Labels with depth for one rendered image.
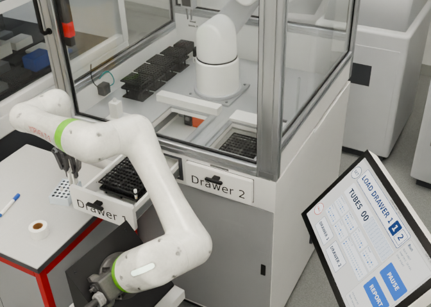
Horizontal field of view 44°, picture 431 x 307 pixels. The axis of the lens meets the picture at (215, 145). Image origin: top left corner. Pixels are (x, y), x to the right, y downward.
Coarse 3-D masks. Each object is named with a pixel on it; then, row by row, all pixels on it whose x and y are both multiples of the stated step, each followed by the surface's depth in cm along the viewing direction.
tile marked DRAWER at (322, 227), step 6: (324, 216) 169; (318, 222) 170; (324, 222) 168; (318, 228) 168; (324, 228) 166; (330, 228) 164; (318, 234) 167; (324, 234) 165; (330, 234) 163; (324, 240) 164
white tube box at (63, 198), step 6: (66, 180) 226; (60, 186) 223; (66, 186) 222; (54, 192) 219; (60, 192) 219; (66, 192) 219; (54, 198) 216; (60, 198) 215; (66, 198) 216; (60, 204) 217; (66, 204) 217
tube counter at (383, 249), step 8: (368, 208) 155; (360, 216) 156; (368, 216) 154; (368, 224) 152; (376, 224) 150; (368, 232) 151; (376, 232) 148; (376, 240) 147; (384, 240) 145; (376, 248) 146; (384, 248) 144; (384, 256) 142
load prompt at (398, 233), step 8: (360, 176) 164; (368, 176) 161; (360, 184) 162; (368, 184) 160; (376, 184) 157; (368, 192) 158; (376, 192) 156; (368, 200) 157; (376, 200) 154; (384, 200) 152; (376, 208) 153; (384, 208) 150; (392, 208) 148; (384, 216) 149; (392, 216) 147; (384, 224) 148; (392, 224) 145; (400, 224) 143; (392, 232) 144; (400, 232) 142; (408, 232) 140; (392, 240) 143; (400, 240) 141
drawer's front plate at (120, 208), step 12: (72, 192) 202; (84, 192) 198; (96, 192) 197; (84, 204) 202; (108, 204) 194; (120, 204) 191; (96, 216) 202; (108, 216) 198; (120, 216) 195; (132, 216) 191
